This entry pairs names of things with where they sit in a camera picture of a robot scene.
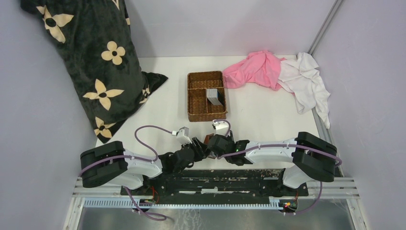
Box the brown leather card holder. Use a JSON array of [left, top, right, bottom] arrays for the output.
[[203, 133, 216, 159]]

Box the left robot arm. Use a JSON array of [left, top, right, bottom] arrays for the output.
[[79, 138, 210, 195]]

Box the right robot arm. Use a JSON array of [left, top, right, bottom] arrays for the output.
[[207, 132, 342, 196]]

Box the grey card stack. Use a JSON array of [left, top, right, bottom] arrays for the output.
[[206, 88, 224, 106]]

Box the brown woven basket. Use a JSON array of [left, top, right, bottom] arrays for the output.
[[187, 70, 227, 122]]

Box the pink cloth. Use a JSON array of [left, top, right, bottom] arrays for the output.
[[223, 50, 286, 91]]

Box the white cloth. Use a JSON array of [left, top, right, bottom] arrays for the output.
[[278, 52, 330, 129]]

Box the black floral pillow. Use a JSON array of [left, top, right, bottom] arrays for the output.
[[20, 0, 168, 143]]

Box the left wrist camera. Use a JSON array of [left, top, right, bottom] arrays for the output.
[[171, 126, 192, 146]]

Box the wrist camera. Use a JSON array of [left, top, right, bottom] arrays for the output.
[[171, 126, 192, 146], [213, 119, 231, 137]]

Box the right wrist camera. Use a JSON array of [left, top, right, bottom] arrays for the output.
[[213, 119, 231, 137]]

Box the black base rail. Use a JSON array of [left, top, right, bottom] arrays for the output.
[[131, 169, 309, 204]]

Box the grey cable duct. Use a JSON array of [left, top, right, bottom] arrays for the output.
[[83, 197, 288, 211]]

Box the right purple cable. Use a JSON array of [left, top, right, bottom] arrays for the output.
[[212, 119, 343, 215]]

